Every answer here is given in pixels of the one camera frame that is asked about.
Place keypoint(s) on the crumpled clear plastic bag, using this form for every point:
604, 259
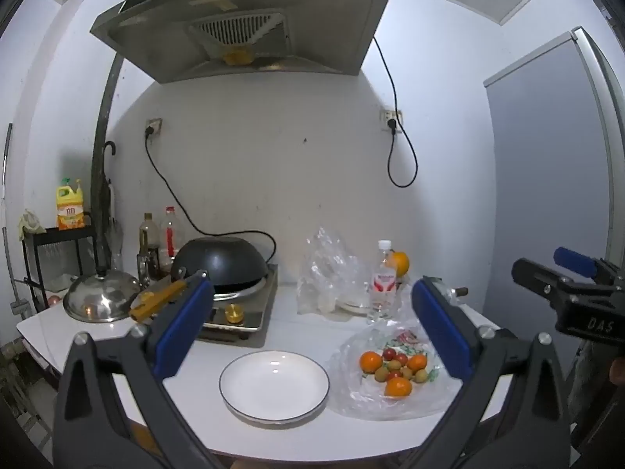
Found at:
329, 270

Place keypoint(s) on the clear water bottle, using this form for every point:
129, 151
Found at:
382, 286

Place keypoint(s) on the dark vertical pipe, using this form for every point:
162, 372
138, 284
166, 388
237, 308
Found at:
100, 195

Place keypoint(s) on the yellow green longan fruit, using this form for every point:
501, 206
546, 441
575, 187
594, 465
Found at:
382, 374

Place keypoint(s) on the oil bottle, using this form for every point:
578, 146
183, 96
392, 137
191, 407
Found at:
148, 256

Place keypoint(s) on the left wall socket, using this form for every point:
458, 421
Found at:
152, 128

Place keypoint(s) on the grey refrigerator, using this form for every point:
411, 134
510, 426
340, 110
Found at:
558, 122

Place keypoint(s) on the red label sauce bottle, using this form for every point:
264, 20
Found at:
171, 238

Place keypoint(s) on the yellow green longan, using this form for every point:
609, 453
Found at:
421, 376
394, 365
406, 373

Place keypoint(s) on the white dish under bag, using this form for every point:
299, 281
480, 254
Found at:
355, 305

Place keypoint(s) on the steel induction cooker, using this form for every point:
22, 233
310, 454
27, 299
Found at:
242, 318

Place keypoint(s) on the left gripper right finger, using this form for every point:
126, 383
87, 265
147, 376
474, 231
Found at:
510, 411

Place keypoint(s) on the white round plate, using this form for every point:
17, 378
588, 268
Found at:
274, 388

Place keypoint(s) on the orange mandarin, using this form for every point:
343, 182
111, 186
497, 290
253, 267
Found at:
398, 387
417, 362
370, 361

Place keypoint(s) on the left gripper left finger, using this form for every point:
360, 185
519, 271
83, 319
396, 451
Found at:
91, 429

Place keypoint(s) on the black metal shelf rack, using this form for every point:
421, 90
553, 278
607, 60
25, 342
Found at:
54, 258

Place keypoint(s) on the yellow detergent bottle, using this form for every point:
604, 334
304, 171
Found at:
70, 213

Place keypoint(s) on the black wok with wooden handle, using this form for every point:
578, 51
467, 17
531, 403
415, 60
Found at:
234, 267

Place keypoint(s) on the orange mandarin front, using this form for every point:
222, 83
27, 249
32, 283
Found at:
398, 387

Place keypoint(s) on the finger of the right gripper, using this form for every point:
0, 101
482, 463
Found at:
549, 284
580, 264

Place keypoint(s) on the steel range hood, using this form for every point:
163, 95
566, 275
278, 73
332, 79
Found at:
175, 40

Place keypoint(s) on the right wall socket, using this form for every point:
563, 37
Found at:
391, 120

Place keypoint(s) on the wall socket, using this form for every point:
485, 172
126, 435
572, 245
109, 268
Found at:
391, 120
152, 128

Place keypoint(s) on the printed clear plastic bag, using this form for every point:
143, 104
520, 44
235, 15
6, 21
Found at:
390, 371

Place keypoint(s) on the large orange at back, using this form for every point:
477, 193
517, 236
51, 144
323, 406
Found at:
401, 263

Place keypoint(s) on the steel pot lid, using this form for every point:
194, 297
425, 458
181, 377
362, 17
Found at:
103, 297

